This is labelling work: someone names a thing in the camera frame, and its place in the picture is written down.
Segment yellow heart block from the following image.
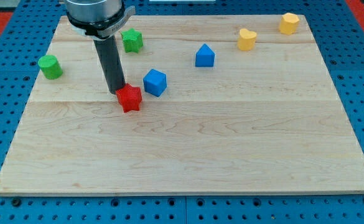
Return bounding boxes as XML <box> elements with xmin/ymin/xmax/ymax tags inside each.
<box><xmin>237</xmin><ymin>28</ymin><xmax>257</xmax><ymax>51</ymax></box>

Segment yellow hexagon block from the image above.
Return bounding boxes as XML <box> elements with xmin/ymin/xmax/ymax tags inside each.
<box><xmin>279</xmin><ymin>12</ymin><xmax>300</xmax><ymax>35</ymax></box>

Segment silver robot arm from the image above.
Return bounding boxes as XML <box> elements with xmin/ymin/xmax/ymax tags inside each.
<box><xmin>64</xmin><ymin>0</ymin><xmax>136</xmax><ymax>94</ymax></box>

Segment blue house-shaped block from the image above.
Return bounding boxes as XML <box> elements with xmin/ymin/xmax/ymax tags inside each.
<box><xmin>195</xmin><ymin>44</ymin><xmax>215</xmax><ymax>67</ymax></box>

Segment blue cube block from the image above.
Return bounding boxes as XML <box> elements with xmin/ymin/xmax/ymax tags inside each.
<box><xmin>143</xmin><ymin>69</ymin><xmax>167</xmax><ymax>97</ymax></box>

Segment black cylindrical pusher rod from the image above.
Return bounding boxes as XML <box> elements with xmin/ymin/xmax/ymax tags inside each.
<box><xmin>94</xmin><ymin>36</ymin><xmax>126</xmax><ymax>95</ymax></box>

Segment wooden board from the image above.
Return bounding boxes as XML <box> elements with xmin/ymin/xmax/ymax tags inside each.
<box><xmin>0</xmin><ymin>15</ymin><xmax>364</xmax><ymax>197</ymax></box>

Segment green star block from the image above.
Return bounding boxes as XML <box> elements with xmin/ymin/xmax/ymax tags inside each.
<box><xmin>121</xmin><ymin>28</ymin><xmax>143</xmax><ymax>53</ymax></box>

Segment green cylinder block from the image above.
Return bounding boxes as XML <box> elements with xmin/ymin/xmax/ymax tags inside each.
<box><xmin>38</xmin><ymin>55</ymin><xmax>63</xmax><ymax>80</ymax></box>

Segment red star block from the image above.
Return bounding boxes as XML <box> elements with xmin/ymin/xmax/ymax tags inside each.
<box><xmin>116</xmin><ymin>83</ymin><xmax>142</xmax><ymax>113</ymax></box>

